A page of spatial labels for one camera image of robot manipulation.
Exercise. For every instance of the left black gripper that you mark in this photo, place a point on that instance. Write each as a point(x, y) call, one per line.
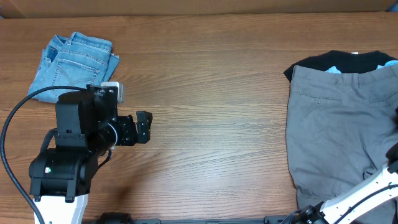
point(129, 136)

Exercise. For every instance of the grey cotton shorts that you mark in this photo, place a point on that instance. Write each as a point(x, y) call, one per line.
point(350, 90)

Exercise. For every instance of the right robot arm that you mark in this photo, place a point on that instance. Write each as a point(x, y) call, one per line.
point(337, 157)

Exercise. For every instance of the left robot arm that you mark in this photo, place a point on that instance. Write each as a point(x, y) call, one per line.
point(88, 127)

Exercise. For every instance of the folded blue denim jeans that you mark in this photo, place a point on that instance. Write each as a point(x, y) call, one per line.
point(77, 61)

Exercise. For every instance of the light blue shirt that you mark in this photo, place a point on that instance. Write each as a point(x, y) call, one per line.
point(387, 64)

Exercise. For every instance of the black t-shirt underneath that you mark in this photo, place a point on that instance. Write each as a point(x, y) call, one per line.
point(344, 61)

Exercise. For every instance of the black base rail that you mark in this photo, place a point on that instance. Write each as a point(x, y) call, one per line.
point(125, 218)

